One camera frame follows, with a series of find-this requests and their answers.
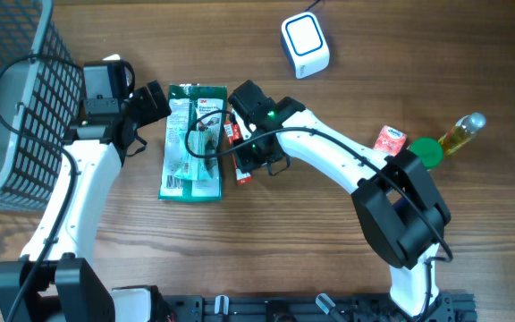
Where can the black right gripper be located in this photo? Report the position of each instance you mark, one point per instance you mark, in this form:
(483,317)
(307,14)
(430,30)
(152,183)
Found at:
(245,162)

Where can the grey plastic mesh basket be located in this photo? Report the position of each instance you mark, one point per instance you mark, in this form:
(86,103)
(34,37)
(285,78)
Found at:
(40,91)

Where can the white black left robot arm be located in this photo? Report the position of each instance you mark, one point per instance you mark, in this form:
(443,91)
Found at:
(53,279)

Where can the green lid glass jar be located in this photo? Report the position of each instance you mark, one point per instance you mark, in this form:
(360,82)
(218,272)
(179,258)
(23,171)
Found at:
(429,151)

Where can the red tissue pack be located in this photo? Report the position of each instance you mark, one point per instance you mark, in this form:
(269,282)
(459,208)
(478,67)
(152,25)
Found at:
(390,141)

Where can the green white glove package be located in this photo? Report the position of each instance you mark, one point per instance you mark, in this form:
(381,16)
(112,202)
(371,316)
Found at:
(193,133)

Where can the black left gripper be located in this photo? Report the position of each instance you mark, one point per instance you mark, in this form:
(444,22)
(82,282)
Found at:
(147,113)

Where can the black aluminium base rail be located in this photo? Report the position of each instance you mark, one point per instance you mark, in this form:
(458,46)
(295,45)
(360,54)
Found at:
(447,307)

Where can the red stick sachet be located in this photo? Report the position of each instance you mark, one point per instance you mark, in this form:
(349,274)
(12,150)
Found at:
(234,136)

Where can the yellow oil bottle silver cap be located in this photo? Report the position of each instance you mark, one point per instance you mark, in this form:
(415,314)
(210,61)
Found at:
(462,132)

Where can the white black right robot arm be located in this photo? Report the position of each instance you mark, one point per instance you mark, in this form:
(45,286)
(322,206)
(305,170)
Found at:
(401,212)

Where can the white barcode scanner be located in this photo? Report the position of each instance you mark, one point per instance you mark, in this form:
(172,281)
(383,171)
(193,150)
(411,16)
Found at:
(304,44)

